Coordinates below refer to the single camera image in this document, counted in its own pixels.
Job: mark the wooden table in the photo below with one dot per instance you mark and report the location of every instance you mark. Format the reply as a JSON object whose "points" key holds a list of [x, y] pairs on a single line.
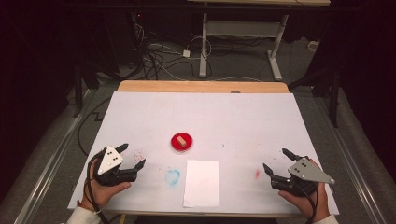
{"points": [[202, 86]]}

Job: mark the person's right hand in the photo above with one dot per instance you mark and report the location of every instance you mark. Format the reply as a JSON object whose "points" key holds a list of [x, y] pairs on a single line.
{"points": [[306, 202]]}

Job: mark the red round ink pad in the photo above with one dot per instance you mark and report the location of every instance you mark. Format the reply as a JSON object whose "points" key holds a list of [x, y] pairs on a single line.
{"points": [[181, 142]]}

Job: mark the wooden stamp block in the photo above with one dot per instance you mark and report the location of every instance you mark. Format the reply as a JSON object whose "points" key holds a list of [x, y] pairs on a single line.
{"points": [[181, 141]]}

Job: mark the white metal desk frame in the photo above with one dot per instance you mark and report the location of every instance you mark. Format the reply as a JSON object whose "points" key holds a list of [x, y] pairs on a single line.
{"points": [[243, 29]]}

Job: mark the white power adapter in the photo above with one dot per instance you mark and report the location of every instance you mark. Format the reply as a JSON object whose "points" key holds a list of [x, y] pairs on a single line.
{"points": [[186, 53]]}

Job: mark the person's left hand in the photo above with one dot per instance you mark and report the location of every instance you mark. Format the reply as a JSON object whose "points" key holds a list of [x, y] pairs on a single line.
{"points": [[107, 189]]}

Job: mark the black metal stand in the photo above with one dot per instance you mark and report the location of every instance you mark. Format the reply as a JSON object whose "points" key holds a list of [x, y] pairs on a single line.
{"points": [[327, 87], [81, 84]]}

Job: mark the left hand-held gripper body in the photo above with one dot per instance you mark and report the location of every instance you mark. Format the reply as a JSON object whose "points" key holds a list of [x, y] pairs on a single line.
{"points": [[109, 163]]}

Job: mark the white table cover sheet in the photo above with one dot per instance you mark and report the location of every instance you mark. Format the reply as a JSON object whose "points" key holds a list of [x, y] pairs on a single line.
{"points": [[218, 118]]}

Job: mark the white paper sheet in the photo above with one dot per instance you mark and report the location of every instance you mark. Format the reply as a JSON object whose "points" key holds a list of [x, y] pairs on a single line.
{"points": [[201, 183]]}

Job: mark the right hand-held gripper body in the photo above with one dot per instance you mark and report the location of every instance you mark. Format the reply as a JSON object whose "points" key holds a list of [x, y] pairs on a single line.
{"points": [[300, 179]]}

